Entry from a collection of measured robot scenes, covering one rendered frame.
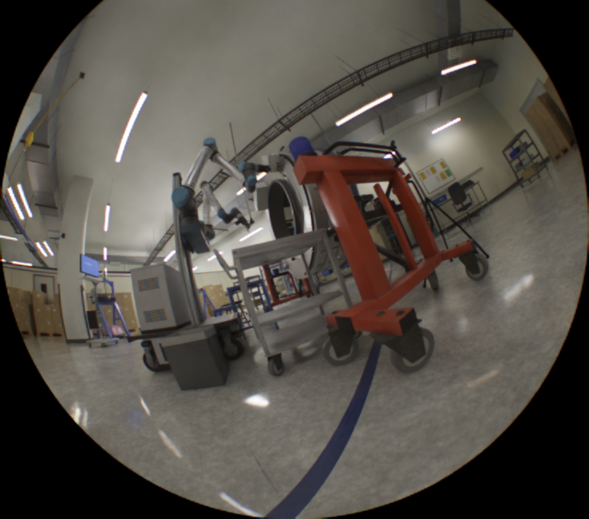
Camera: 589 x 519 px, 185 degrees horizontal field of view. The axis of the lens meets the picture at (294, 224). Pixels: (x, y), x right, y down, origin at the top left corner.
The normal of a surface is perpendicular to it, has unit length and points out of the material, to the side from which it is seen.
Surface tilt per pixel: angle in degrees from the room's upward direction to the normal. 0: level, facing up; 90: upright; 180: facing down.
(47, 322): 90
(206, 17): 180
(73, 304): 90
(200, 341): 90
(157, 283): 90
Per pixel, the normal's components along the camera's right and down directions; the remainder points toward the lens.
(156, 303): 0.29, -0.39
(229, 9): 0.32, 0.90
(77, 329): 0.80, -0.43
